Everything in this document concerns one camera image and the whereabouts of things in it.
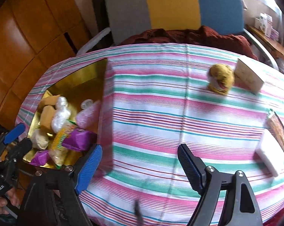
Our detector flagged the wooden wardrobe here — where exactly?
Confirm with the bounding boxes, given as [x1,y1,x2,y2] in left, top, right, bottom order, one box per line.
[0,0,91,129]

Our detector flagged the yellow tiger plush toy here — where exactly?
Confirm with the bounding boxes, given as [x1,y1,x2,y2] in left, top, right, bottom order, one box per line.
[207,64,235,95]

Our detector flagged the striped bed sheet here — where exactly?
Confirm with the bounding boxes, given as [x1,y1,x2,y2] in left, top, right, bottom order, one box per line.
[16,42,284,226]

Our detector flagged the brown snack bar packet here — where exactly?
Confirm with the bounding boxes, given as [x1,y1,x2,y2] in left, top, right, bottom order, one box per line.
[266,109,284,151]

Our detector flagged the pink hair roller pack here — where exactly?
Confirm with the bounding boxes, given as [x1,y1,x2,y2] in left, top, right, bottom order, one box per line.
[75,99,101,129]

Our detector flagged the yellow sponge block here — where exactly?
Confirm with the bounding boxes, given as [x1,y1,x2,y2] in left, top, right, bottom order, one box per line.
[38,95,60,108]
[40,106,56,134]

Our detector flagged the white cardboard box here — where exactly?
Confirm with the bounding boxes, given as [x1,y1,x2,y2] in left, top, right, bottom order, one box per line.
[234,56,265,94]

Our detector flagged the large white plastic bag ball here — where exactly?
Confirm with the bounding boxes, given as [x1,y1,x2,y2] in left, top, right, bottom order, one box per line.
[51,106,71,133]

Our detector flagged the white foam sponge block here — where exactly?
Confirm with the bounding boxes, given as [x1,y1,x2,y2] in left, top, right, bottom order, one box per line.
[256,129,284,178]

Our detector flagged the person left hand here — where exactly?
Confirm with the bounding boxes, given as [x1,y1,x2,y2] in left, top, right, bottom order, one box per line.
[0,188,20,215]

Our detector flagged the Weidan biscuit packet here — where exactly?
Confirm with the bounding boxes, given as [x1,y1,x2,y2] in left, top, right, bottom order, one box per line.
[49,120,78,169]

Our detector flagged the purple snack packet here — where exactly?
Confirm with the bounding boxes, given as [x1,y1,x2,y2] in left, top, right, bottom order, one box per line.
[62,128,97,152]
[30,150,50,166]

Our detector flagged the black cable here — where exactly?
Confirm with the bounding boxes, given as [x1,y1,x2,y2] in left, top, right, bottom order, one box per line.
[133,199,145,226]

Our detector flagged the dark red blanket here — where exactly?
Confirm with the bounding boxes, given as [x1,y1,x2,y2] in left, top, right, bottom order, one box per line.
[120,26,258,60]

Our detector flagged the grey yellow blue headboard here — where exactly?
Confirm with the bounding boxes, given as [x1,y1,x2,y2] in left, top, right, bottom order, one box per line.
[106,0,244,44]

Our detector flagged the cream fluffy cloth pouch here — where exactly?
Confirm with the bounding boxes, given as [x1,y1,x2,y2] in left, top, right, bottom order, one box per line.
[30,129,49,150]

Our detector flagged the white boxes on desk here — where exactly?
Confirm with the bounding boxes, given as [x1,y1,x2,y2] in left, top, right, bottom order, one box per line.
[255,13,279,41]

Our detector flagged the wooden desk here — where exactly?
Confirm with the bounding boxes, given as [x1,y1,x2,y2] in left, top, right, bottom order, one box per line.
[245,24,284,60]

